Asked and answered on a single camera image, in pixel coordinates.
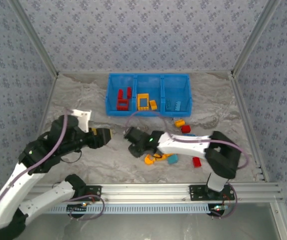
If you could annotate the yellow round lego piece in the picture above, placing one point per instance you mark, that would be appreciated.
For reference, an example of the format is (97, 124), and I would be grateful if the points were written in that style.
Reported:
(148, 161)

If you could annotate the orange-yellow lego brick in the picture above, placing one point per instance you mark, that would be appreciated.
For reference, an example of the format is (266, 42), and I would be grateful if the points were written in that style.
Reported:
(162, 157)

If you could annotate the yellow curved lego brick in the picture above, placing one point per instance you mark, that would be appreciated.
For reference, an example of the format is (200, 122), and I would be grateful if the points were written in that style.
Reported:
(169, 155)

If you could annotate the red lego window frame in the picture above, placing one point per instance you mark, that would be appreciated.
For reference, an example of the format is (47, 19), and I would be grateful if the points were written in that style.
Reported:
(122, 108)

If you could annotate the light blue lego brick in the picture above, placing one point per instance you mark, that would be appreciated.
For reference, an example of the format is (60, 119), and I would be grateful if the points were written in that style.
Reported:
(172, 159)
(178, 106)

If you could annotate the teal small lego brick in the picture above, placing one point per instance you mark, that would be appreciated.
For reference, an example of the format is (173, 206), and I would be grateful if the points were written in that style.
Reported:
(168, 104)

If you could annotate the yellow lego window frame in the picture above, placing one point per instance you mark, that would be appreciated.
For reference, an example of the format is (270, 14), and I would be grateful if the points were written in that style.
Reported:
(143, 95)

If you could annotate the blue long lego brick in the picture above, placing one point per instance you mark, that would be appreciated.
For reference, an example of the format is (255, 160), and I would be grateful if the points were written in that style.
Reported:
(189, 135)

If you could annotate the red curved lego brick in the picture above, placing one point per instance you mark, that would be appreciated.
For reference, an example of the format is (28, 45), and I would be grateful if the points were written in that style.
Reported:
(196, 162)

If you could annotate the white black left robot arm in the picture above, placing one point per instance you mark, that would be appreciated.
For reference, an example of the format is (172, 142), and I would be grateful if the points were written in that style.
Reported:
(8, 190)

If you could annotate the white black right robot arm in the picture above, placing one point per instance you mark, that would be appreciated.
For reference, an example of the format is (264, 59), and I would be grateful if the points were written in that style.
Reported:
(183, 146)

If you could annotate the blue three-compartment bin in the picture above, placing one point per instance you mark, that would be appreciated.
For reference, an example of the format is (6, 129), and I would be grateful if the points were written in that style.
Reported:
(176, 85)

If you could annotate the grey metal lower tray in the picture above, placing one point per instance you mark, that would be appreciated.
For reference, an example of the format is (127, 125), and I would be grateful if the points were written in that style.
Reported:
(143, 227)

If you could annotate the aluminium front frame rail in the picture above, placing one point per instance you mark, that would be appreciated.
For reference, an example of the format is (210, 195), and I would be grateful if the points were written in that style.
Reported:
(143, 192)

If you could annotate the aluminium left side rail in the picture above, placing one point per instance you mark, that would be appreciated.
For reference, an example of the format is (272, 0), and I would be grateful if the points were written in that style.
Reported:
(49, 100)

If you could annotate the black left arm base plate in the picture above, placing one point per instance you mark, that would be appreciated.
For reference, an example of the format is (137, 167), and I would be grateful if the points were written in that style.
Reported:
(94, 192)

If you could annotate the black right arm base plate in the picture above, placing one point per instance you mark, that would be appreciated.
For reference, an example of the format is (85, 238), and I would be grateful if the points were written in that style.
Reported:
(196, 193)

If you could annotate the aluminium right side rail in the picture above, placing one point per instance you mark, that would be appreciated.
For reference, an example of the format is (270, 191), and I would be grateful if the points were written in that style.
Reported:
(243, 112)

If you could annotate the aluminium left corner post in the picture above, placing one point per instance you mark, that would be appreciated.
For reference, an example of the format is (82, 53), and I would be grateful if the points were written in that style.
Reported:
(34, 37)

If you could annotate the aluminium corner post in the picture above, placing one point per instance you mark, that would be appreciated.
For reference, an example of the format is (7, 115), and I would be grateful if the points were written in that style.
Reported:
(255, 37)
(34, 37)

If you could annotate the aluminium right corner post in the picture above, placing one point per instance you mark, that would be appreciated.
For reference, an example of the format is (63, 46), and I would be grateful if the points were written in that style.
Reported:
(255, 37)

